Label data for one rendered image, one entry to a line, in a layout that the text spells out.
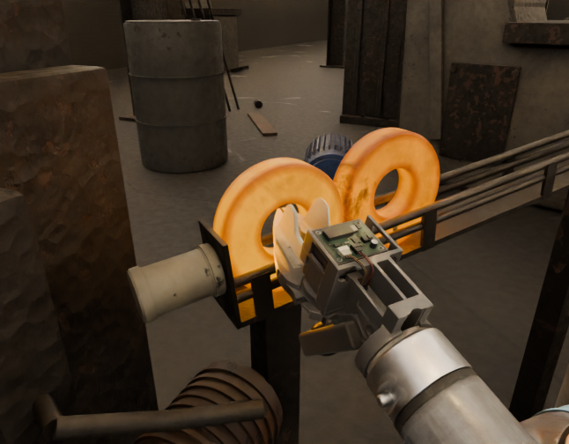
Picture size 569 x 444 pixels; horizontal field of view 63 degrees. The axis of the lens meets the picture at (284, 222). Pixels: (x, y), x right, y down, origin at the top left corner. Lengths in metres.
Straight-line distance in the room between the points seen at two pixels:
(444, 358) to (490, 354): 1.19
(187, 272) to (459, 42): 2.34
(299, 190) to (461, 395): 0.27
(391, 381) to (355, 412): 0.92
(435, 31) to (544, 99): 0.64
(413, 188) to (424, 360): 0.31
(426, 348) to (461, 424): 0.06
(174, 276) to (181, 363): 0.97
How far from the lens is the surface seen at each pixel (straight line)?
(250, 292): 0.51
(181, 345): 1.50
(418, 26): 2.77
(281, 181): 0.50
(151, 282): 0.48
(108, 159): 0.63
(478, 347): 1.58
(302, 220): 0.51
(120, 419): 0.49
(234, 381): 0.58
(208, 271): 0.49
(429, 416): 0.36
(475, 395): 0.37
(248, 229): 0.50
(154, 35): 2.87
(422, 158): 0.62
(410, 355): 0.37
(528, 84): 2.60
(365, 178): 0.56
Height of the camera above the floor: 0.93
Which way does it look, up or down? 25 degrees down
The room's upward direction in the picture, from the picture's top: straight up
